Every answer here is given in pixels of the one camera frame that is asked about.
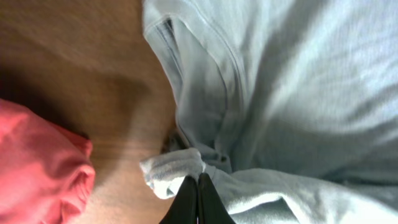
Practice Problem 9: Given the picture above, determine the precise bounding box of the folded red cloth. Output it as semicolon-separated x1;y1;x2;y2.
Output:
1;100;95;223

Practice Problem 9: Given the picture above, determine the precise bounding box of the light grey t-shirt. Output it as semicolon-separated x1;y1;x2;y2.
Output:
140;0;397;223

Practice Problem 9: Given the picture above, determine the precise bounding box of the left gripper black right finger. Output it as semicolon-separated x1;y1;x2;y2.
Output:
198;173;235;224

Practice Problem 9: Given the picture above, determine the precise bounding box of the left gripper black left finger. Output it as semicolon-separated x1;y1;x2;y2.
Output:
159;176;198;224

